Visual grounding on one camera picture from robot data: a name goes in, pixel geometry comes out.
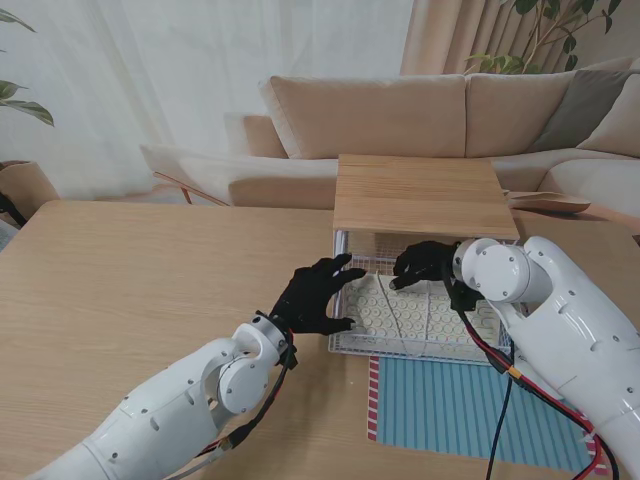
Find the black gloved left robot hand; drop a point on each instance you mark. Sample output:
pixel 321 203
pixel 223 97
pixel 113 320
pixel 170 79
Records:
pixel 310 295

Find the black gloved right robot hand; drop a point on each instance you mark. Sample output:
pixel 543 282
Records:
pixel 425 260

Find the cream keyboard with round keys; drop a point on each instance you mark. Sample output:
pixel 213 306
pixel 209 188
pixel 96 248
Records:
pixel 380 310

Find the blue striped mouse pad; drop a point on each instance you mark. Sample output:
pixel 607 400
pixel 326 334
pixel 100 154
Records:
pixel 435 405

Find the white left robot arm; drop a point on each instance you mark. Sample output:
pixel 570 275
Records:
pixel 165 420

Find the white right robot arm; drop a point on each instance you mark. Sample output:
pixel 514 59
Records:
pixel 560 320

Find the wooden dish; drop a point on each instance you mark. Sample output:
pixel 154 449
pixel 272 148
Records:
pixel 550 202

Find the beige sofa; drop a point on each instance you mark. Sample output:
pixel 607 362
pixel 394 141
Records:
pixel 375 120

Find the gray cushion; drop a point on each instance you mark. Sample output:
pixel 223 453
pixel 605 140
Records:
pixel 580 110

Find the beige curtain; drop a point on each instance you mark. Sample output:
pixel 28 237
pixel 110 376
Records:
pixel 450 35

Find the white sheer curtain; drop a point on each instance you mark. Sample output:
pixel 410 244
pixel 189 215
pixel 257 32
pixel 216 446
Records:
pixel 175 90

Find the tall green leafy plant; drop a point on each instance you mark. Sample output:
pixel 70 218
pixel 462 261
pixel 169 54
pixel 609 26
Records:
pixel 545 35

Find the beige plant pot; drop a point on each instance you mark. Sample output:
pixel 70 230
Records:
pixel 27 182

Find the black tripod stand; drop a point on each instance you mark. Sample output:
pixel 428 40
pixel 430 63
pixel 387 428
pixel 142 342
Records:
pixel 10 210

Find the green plant in beige pot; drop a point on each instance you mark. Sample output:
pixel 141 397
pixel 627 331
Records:
pixel 30 107

